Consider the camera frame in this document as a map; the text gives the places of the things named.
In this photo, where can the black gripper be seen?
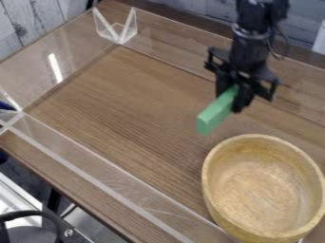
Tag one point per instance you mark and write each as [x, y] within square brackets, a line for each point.
[241, 66]

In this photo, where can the green rectangular block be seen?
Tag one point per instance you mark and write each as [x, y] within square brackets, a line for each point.
[216, 112]

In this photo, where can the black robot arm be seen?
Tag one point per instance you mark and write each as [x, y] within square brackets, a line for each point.
[262, 14]

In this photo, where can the light wooden bowl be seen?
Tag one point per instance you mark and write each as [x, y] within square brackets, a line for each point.
[264, 189]

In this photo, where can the black table leg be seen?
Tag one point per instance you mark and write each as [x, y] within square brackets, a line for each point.
[54, 201]

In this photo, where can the clear acrylic corner bracket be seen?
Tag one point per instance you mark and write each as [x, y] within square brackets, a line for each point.
[118, 33]

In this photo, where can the clear acrylic wall panel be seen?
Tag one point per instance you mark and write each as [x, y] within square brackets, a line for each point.
[89, 193]

